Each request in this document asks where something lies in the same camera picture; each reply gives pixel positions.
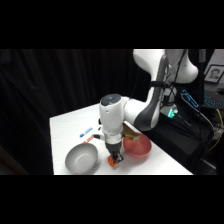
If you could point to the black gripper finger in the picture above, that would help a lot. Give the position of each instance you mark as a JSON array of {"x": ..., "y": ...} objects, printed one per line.
[
  {"x": 113, "y": 156},
  {"x": 119, "y": 158}
]

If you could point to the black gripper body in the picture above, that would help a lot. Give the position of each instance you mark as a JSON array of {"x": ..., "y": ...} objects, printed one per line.
[{"x": 114, "y": 147}]

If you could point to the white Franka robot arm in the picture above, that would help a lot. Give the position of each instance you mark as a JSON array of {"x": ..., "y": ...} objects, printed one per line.
[{"x": 111, "y": 116}]

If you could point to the red bowl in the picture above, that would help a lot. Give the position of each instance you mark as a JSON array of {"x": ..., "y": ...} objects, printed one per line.
[{"x": 139, "y": 148}]

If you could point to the grey bowl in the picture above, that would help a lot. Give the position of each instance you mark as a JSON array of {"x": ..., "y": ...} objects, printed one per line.
[{"x": 81, "y": 158}]

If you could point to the tan wrist connector block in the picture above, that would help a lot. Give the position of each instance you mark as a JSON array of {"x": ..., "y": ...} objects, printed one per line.
[{"x": 131, "y": 135}]

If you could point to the red marker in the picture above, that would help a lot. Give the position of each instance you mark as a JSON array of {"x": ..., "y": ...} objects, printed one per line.
[{"x": 88, "y": 139}]

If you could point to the blue marker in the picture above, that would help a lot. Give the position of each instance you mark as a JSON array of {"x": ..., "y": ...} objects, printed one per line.
[{"x": 86, "y": 132}]

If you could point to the black robot stand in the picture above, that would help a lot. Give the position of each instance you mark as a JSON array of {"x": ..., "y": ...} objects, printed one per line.
[{"x": 173, "y": 140}]

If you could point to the small green light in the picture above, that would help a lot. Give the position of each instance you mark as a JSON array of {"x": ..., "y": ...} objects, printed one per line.
[{"x": 171, "y": 113}]

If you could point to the black curtain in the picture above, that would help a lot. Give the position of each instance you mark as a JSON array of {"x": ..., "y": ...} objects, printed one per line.
[{"x": 40, "y": 100}]

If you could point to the blue glowing device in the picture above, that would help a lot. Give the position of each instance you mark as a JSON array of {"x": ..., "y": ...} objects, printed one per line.
[{"x": 189, "y": 98}]

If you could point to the framed portrait picture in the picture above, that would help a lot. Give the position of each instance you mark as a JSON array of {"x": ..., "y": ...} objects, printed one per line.
[{"x": 213, "y": 73}]

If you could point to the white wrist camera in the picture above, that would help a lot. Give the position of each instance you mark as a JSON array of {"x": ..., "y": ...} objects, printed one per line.
[{"x": 97, "y": 136}]

